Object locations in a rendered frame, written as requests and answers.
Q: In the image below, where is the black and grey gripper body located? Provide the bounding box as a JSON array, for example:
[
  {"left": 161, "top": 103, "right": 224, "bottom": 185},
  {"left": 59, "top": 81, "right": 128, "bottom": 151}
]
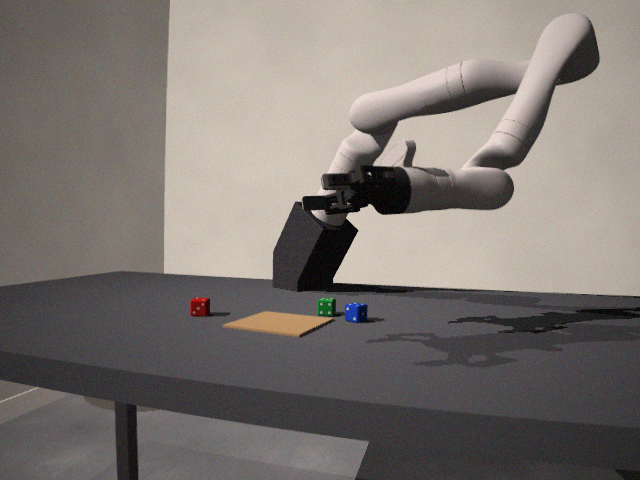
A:
[{"left": 344, "top": 167, "right": 411, "bottom": 215}]

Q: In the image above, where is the red die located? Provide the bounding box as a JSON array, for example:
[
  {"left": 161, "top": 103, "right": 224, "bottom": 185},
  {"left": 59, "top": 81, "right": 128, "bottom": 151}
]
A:
[{"left": 191, "top": 298, "right": 210, "bottom": 317}]

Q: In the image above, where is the tan flat mat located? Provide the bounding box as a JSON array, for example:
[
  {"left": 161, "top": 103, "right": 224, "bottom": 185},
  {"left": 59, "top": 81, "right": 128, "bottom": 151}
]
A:
[{"left": 223, "top": 311, "right": 333, "bottom": 337}]

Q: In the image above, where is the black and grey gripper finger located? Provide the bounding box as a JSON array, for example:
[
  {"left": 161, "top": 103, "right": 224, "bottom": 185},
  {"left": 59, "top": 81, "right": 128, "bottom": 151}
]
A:
[
  {"left": 301, "top": 190, "right": 368, "bottom": 215},
  {"left": 321, "top": 165, "right": 396, "bottom": 202}
]

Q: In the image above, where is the blue die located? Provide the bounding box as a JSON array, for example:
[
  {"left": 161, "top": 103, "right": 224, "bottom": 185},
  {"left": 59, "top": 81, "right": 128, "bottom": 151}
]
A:
[{"left": 345, "top": 303, "right": 367, "bottom": 323}]

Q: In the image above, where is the green die with white pips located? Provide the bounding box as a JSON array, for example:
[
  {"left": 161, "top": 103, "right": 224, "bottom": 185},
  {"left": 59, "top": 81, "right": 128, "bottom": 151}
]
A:
[{"left": 318, "top": 298, "right": 336, "bottom": 316}]

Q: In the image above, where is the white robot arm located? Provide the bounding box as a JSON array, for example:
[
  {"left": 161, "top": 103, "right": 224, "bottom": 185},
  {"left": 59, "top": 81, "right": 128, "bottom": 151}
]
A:
[{"left": 328, "top": 13, "right": 600, "bottom": 214}]

